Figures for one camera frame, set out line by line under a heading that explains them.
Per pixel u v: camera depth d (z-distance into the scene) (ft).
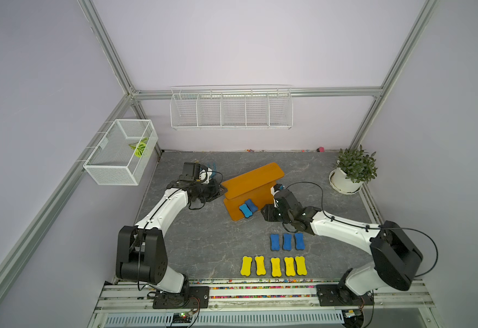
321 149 4.07
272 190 2.66
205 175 2.53
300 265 2.61
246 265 2.60
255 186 2.92
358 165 2.87
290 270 2.58
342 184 3.31
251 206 3.12
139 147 2.66
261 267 2.58
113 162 2.59
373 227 1.58
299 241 2.83
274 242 2.84
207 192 2.52
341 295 2.15
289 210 2.15
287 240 2.83
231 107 3.24
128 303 2.43
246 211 3.07
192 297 2.41
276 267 2.59
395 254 1.42
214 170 3.71
